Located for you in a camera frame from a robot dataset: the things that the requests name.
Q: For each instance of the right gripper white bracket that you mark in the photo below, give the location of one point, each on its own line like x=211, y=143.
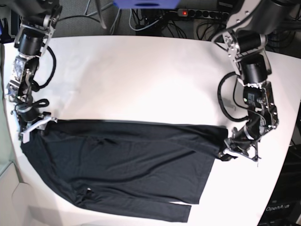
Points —
x=29, y=120

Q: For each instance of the blue box at top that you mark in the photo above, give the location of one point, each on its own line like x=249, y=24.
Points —
x=147, y=4

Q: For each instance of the black OpenArm case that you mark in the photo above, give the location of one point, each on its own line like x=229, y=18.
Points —
x=284, y=206

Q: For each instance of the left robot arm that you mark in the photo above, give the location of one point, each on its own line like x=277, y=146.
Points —
x=245, y=37

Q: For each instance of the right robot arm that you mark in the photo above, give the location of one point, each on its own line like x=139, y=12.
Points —
x=38, y=21

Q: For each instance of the dark navy long-sleeve shirt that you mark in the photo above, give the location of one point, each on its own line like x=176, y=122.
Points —
x=144, y=170

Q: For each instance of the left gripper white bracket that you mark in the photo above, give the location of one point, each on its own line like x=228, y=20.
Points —
x=241, y=143

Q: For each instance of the black power strip red switch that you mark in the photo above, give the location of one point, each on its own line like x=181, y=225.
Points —
x=202, y=14

